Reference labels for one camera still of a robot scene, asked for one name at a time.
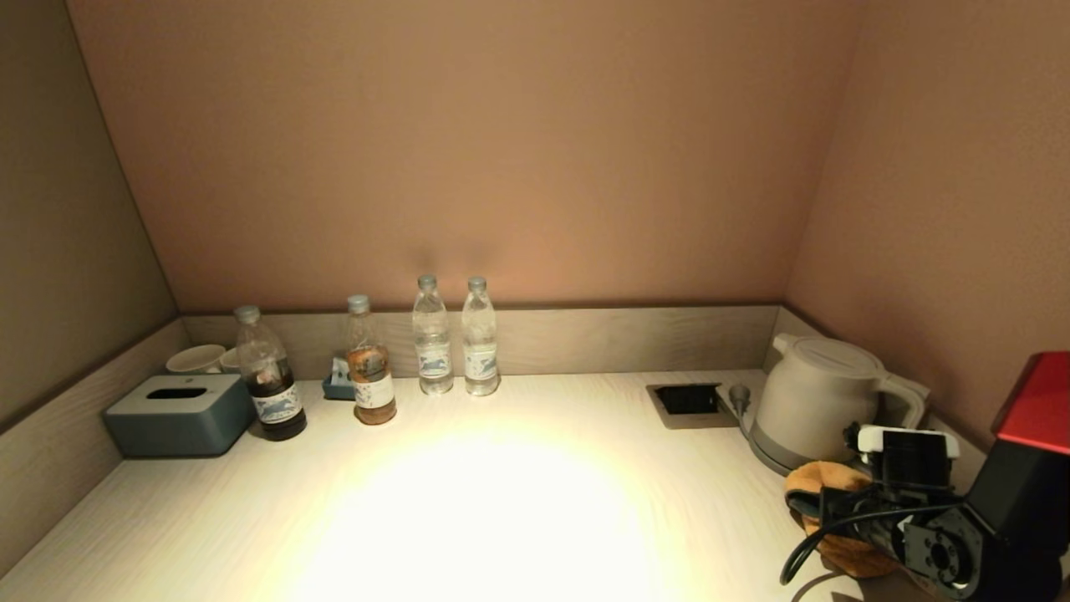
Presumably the orange microfibre cloth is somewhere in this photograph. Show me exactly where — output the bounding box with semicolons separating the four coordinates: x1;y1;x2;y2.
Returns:
783;460;902;579

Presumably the grey kettle base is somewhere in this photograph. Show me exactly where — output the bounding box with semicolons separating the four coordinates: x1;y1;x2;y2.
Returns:
746;431;837;477

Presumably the white electric kettle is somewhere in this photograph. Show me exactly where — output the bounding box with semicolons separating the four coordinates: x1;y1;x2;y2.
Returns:
752;334;929;465

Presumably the recessed black power socket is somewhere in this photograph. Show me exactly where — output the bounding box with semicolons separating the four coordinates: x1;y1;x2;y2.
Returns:
645;383;738;431

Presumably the clear water bottle blue label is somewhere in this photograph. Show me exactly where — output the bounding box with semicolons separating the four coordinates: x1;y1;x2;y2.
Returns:
461;276;500;396
411;273;454;395

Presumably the plastic bottle amber liquid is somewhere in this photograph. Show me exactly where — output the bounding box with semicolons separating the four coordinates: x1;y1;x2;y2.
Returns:
345;293;397;426

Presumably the plastic bottle dark liquid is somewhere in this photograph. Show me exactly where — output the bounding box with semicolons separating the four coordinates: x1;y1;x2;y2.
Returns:
233;304;307;441

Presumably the blue-grey tissue box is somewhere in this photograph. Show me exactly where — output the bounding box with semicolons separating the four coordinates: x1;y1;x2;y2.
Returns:
102;373;256;457

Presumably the thin black cable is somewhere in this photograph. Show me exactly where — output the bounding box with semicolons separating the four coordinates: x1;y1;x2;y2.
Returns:
779;500;962;586

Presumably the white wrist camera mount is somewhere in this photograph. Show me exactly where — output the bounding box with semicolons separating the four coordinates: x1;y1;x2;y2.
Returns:
857;425;962;503

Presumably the grey plug with cable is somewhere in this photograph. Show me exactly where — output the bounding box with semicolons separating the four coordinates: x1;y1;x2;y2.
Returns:
728;383;757;439

